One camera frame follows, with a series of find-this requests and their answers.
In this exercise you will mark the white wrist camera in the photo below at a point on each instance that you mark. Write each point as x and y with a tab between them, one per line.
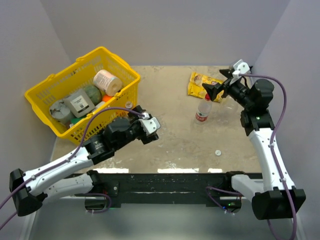
149	124
238	68

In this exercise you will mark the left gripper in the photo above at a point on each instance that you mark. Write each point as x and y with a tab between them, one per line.
149	138

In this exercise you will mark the yellow chips bag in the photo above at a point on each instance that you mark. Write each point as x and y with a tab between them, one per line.
195	87

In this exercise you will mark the orange juice bottle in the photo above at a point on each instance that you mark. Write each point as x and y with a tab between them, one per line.
129	105

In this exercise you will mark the small white bottle cap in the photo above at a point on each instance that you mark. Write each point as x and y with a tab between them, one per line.
218	152

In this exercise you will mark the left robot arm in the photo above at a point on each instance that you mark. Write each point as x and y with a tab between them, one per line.
30	189

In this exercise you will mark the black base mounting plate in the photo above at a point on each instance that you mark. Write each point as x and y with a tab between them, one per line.
210	189

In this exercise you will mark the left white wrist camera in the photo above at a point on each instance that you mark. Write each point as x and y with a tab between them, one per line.
149	124

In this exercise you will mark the pink toilet paper roll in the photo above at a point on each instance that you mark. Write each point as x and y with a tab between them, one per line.
107	82

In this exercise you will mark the grey box with label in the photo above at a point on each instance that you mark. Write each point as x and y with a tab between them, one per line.
79	103

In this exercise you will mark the yellow plastic shopping basket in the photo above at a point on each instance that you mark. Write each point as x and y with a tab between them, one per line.
78	75

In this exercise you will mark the red label water bottle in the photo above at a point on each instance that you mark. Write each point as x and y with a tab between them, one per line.
203	110

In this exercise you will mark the grey crumpled pouch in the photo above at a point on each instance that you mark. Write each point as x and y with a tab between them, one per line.
60	112

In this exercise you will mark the green melon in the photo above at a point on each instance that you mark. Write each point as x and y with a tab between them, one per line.
93	93

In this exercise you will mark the orange item in basket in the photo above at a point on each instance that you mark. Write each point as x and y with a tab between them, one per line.
106	98

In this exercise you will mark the wide clear plastic bottle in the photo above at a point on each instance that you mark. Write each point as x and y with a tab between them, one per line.
228	107

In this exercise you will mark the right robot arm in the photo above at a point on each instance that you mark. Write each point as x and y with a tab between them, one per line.
277	196

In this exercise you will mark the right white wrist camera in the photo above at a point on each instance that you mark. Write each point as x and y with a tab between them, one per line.
238	68

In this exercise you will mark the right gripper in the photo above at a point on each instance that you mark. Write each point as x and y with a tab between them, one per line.
212	90

